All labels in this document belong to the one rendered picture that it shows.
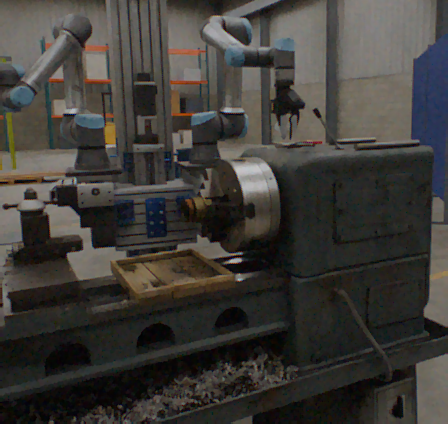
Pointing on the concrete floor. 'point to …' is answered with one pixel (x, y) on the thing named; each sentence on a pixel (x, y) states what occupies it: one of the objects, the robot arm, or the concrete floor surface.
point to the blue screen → (433, 113)
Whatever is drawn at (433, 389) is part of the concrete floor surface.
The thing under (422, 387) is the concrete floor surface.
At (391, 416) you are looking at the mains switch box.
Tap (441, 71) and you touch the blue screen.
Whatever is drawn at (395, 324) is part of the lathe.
